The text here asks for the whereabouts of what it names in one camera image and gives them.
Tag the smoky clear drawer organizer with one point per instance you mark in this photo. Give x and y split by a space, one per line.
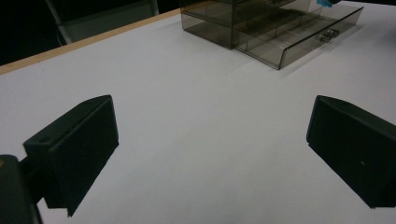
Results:
211 18

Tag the small blue object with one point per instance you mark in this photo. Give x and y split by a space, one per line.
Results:
323 2

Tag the smoky clear pull-out drawer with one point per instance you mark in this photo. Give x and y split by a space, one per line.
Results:
295 43

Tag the white metal desk frame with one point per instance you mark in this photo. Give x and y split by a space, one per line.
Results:
102 18

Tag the wooden table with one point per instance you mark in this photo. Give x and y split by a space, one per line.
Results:
77 43

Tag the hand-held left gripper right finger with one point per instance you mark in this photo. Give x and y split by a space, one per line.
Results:
355 146

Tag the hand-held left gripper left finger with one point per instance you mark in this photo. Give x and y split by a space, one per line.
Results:
77 149

